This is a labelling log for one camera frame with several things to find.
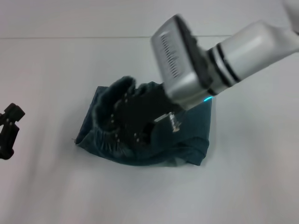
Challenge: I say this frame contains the blue denim shorts with print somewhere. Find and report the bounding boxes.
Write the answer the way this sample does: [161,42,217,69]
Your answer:
[72,76,214,168]

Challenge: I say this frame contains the silver cable connector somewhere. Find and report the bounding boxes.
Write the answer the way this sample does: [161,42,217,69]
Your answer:
[154,111,182,134]

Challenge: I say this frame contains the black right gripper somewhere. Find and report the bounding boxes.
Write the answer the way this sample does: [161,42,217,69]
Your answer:
[112,88,179,150]

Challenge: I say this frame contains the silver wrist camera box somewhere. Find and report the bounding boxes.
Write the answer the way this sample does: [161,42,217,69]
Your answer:
[149,14,212,111]

